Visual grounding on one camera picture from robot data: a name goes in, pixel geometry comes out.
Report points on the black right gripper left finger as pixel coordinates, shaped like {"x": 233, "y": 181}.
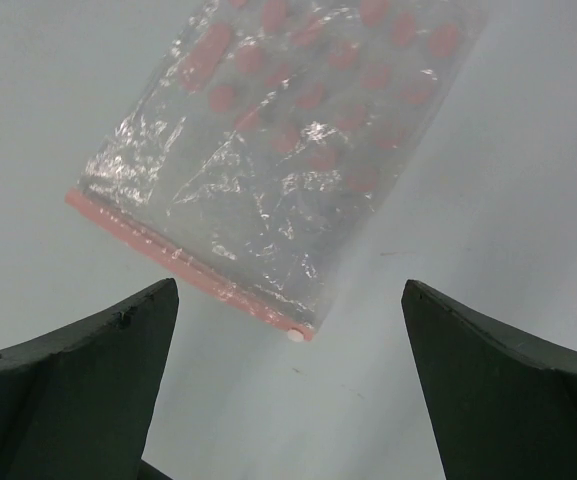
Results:
{"x": 77, "y": 402}

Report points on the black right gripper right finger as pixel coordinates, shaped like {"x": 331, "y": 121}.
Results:
{"x": 502, "y": 402}

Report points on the clear zip bag pink dots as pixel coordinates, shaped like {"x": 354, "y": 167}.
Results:
{"x": 268, "y": 135}

